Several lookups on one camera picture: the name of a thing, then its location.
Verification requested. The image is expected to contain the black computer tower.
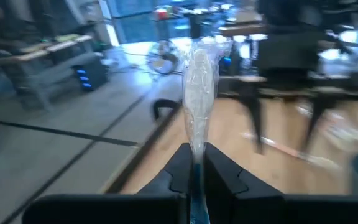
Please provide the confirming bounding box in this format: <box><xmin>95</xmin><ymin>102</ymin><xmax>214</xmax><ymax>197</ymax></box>
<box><xmin>72</xmin><ymin>60</ymin><xmax>109</xmax><ymax>93</ymax></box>

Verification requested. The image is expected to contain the blue toothbrush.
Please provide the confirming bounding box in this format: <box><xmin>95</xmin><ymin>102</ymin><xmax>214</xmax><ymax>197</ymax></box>
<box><xmin>181</xmin><ymin>36</ymin><xmax>233</xmax><ymax>224</ymax></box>

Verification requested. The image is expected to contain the black wire floor fan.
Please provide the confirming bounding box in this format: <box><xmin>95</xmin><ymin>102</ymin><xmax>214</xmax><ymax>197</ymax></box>
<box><xmin>145</xmin><ymin>39</ymin><xmax>180</xmax><ymax>76</ymax></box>

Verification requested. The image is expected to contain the red container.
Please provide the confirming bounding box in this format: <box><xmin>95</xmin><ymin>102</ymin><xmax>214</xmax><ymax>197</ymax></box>
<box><xmin>155</xmin><ymin>8</ymin><xmax>168</xmax><ymax>21</ymax></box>

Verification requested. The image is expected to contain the grey work table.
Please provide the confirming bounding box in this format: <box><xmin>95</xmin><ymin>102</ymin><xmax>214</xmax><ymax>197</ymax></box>
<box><xmin>0</xmin><ymin>33</ymin><xmax>107</xmax><ymax>111</ymax></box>

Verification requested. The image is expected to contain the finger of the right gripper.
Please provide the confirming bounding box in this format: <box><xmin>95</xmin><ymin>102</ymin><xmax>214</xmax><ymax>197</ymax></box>
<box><xmin>239</xmin><ymin>83</ymin><xmax>265</xmax><ymax>155</ymax></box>
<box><xmin>300</xmin><ymin>93</ymin><xmax>332</xmax><ymax>153</ymax></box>

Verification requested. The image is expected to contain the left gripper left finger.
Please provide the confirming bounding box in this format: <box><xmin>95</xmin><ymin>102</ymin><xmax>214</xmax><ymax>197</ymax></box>
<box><xmin>22</xmin><ymin>142</ymin><xmax>196</xmax><ymax>224</ymax></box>

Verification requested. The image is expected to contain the orange toothbrush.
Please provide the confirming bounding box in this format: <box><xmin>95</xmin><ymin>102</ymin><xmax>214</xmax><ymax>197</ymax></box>
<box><xmin>240</xmin><ymin>130</ymin><xmax>343</xmax><ymax>171</ymax></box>

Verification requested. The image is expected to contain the black cable loop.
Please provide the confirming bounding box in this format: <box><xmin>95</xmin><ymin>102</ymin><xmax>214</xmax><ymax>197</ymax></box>
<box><xmin>152</xmin><ymin>98</ymin><xmax>183</xmax><ymax>123</ymax></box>

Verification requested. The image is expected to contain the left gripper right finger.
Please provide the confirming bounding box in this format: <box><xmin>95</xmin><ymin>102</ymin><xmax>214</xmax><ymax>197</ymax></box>
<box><xmin>203</xmin><ymin>142</ymin><xmax>358</xmax><ymax>224</ymax></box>

